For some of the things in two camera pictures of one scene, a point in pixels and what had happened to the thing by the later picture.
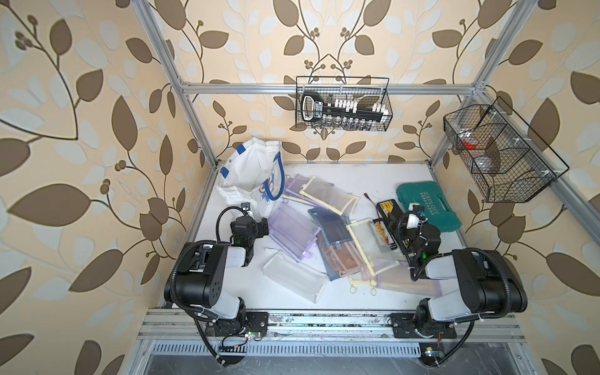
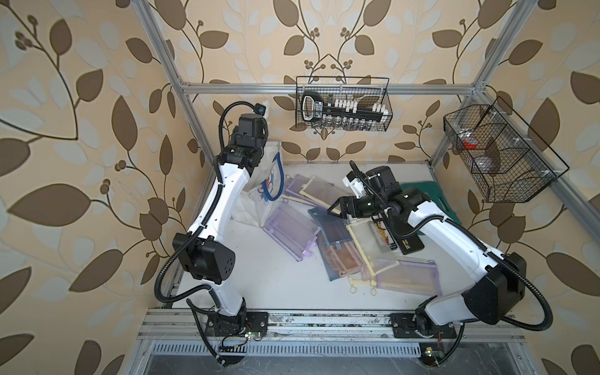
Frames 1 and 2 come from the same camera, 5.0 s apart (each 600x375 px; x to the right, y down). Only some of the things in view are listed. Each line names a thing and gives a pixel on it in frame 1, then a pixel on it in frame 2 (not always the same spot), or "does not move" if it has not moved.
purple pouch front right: [397, 278] does not move
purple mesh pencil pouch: [293, 230] does not move
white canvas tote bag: [254, 170] does not move
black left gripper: [260, 229] -> [260, 141]
